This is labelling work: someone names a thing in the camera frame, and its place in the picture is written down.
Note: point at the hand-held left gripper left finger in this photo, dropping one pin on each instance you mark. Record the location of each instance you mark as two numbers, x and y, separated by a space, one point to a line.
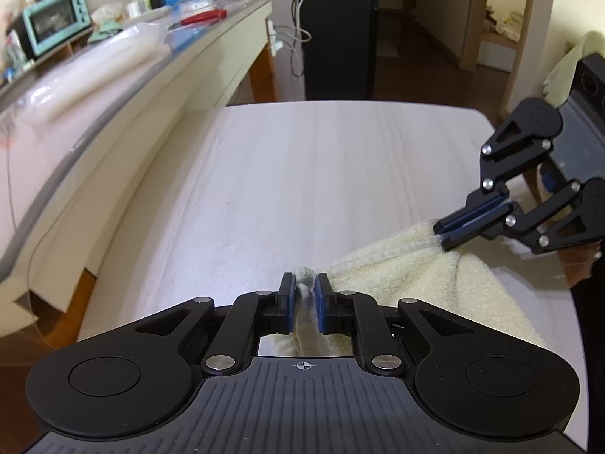
289 305

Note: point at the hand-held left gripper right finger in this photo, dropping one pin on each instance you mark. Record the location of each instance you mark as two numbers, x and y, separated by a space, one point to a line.
323 305

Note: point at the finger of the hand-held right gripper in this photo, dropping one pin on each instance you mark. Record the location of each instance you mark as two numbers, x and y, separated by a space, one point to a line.
524 227
472 215

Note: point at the pale yellow towel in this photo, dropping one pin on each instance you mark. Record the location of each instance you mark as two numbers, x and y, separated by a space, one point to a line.
425 283

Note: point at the person's right hand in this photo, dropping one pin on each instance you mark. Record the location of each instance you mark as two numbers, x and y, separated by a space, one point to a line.
576 267

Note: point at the hanging pale yellow cloth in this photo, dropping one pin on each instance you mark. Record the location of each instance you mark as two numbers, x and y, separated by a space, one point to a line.
567 71

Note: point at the pile of pale cloths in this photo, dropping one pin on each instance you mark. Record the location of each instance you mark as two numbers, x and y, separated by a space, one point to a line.
505 23

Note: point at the black cabinet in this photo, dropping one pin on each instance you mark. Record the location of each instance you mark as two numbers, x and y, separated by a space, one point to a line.
338 33

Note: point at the white power strip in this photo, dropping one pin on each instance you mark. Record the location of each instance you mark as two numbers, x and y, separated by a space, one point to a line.
274 38

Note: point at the red scissors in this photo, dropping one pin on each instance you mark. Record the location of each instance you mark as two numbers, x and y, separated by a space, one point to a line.
201 18

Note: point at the teal toaster oven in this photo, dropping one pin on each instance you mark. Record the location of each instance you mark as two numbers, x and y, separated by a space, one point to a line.
54 23

